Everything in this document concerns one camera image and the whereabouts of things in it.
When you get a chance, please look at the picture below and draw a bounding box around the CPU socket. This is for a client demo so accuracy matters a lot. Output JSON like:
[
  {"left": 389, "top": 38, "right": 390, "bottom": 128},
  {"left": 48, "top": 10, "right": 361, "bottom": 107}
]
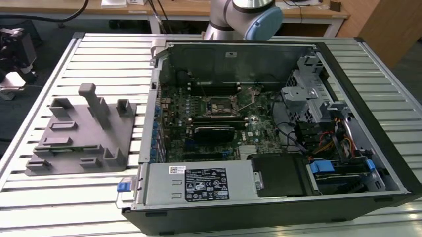
[{"left": 205, "top": 95, "right": 241, "bottom": 119}]

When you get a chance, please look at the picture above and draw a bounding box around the black mesh waste bin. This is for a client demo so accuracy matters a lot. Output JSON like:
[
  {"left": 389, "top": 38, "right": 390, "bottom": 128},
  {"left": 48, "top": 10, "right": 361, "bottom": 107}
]
[{"left": 0, "top": 17, "right": 44, "bottom": 49}]

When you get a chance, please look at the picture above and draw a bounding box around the wooden desk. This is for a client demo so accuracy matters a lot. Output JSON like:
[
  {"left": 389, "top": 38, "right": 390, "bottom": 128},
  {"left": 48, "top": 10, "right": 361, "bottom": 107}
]
[{"left": 0, "top": 0, "right": 351, "bottom": 38}]

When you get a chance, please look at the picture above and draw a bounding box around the white cardboard box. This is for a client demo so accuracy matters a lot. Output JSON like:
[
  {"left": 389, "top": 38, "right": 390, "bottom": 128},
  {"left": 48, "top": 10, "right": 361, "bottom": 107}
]
[{"left": 100, "top": 0, "right": 128, "bottom": 9}]

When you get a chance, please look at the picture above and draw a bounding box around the grey parts rack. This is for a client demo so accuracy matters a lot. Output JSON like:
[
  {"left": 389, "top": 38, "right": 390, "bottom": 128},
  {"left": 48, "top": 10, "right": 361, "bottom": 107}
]
[{"left": 24, "top": 83, "right": 139, "bottom": 177}]

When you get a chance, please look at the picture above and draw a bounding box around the grey plastic case foot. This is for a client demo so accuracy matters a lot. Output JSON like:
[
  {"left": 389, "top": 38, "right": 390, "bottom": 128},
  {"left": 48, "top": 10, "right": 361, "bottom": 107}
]
[{"left": 150, "top": 39, "right": 166, "bottom": 68}]

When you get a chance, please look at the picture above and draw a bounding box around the blue case latch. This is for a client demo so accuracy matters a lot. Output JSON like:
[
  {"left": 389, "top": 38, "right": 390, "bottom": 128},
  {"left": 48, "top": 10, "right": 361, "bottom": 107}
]
[{"left": 116, "top": 181, "right": 134, "bottom": 193}]

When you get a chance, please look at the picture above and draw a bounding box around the grey power supply unit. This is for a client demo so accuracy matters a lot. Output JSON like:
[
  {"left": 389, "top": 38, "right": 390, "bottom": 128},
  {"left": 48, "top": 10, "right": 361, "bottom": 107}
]
[{"left": 131, "top": 159, "right": 265, "bottom": 206}]

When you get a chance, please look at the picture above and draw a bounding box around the black graphics card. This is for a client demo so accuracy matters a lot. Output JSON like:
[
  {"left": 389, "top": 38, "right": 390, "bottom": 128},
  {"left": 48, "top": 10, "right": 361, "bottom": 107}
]
[{"left": 193, "top": 125, "right": 237, "bottom": 144}]

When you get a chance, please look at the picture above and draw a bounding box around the black expansion slot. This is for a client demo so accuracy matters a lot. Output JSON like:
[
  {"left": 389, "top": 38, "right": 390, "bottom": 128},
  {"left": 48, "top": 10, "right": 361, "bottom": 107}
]
[{"left": 183, "top": 152, "right": 222, "bottom": 160}]

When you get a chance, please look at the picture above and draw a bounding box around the green motherboard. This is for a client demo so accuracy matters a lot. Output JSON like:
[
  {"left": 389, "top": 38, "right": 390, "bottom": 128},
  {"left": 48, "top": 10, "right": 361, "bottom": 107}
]
[{"left": 155, "top": 82, "right": 293, "bottom": 165}]

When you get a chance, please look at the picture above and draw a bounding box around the silver chipset heatsink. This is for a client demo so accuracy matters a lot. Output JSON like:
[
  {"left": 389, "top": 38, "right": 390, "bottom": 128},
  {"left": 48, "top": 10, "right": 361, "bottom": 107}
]
[{"left": 238, "top": 145, "right": 259, "bottom": 159}]

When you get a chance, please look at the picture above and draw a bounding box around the metal drive cage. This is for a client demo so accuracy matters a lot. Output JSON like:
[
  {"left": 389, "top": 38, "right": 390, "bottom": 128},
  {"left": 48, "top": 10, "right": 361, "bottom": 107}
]
[{"left": 279, "top": 55, "right": 351, "bottom": 124}]

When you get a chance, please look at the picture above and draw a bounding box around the black PC case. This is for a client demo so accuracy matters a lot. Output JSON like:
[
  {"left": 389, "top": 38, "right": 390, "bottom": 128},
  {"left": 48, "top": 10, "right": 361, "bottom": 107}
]
[{"left": 115, "top": 37, "right": 420, "bottom": 237}]

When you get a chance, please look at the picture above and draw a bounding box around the black plastic fan shroud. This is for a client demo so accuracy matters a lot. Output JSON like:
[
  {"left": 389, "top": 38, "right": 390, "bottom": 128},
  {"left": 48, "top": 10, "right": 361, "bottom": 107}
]
[{"left": 247, "top": 153, "right": 315, "bottom": 198}]

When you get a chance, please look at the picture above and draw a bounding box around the blue disk carrier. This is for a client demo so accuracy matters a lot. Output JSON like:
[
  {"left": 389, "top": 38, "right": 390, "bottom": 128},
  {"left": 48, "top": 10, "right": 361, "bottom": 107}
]
[{"left": 309, "top": 159, "right": 376, "bottom": 180}]

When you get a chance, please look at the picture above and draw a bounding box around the wooden cabinet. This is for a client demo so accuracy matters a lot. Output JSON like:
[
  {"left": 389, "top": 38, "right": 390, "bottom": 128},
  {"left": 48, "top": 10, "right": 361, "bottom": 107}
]
[{"left": 335, "top": 0, "right": 422, "bottom": 71}]

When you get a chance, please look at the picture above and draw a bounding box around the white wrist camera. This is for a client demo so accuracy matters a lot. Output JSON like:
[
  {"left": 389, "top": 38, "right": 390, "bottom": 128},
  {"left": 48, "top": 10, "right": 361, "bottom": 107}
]
[{"left": 12, "top": 34, "right": 38, "bottom": 75}]

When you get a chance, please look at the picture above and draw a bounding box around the coloured wire bundle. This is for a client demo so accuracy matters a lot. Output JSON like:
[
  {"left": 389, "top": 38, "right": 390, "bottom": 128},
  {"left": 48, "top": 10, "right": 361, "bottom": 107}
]
[{"left": 306, "top": 118, "right": 360, "bottom": 160}]

